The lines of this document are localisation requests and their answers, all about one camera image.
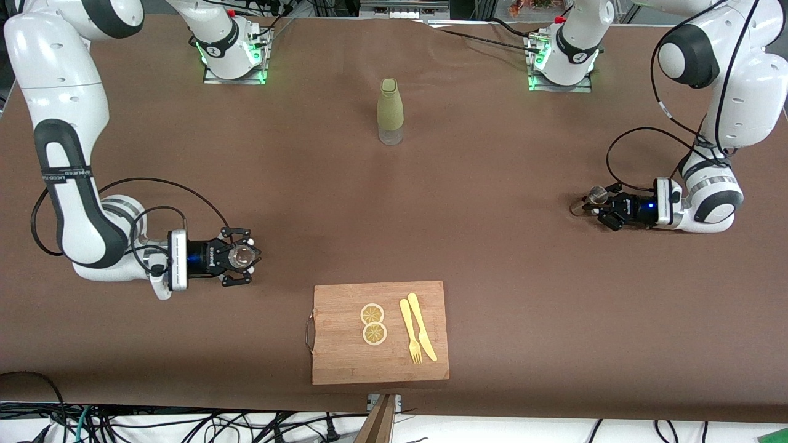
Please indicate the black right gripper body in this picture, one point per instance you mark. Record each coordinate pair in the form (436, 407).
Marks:
(206, 258)

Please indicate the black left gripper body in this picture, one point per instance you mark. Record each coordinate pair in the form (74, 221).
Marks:
(634, 208)

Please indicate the metal double jigger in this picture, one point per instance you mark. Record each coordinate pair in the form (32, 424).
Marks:
(595, 195)

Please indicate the small clear glass cup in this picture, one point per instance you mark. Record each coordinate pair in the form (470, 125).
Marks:
(242, 255)

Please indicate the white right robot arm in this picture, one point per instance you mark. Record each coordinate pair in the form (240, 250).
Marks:
(58, 92)

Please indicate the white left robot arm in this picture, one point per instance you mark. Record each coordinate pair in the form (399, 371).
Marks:
(739, 92)

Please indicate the brown table cover sheet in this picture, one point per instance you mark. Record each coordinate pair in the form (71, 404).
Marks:
(554, 307)

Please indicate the wooden cutting board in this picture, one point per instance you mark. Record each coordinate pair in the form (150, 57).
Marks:
(345, 357)

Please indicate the lemon slice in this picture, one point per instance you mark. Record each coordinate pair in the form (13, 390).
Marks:
(372, 314)
(374, 334)

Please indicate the yellow plastic fork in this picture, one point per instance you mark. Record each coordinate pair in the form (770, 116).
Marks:
(409, 326)

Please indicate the yellow plastic knife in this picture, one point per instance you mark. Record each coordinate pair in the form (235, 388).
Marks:
(420, 323)

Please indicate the green sleeved glass bottle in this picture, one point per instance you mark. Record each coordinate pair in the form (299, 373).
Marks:
(390, 111)

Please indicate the green flat object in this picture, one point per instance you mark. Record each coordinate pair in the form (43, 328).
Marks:
(777, 437)

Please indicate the grey power strip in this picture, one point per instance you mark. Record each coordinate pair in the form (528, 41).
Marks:
(403, 8)

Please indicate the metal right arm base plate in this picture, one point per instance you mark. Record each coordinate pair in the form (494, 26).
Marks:
(261, 61)

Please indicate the wooden post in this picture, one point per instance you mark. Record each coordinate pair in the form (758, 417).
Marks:
(378, 424)

